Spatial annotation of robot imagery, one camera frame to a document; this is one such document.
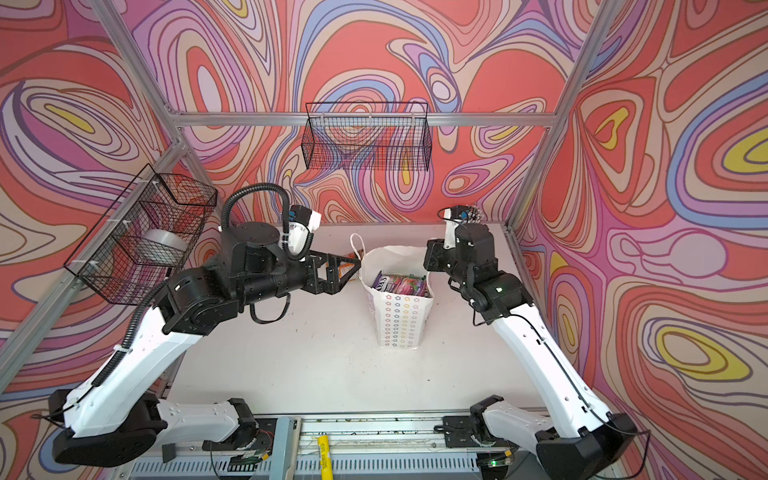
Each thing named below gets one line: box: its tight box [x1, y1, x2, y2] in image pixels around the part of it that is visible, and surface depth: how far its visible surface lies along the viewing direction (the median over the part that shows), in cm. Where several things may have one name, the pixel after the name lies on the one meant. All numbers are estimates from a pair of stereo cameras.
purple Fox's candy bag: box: [371, 270, 429, 297], surface depth 84 cm
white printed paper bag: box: [350, 233, 435, 350], surface depth 78 cm
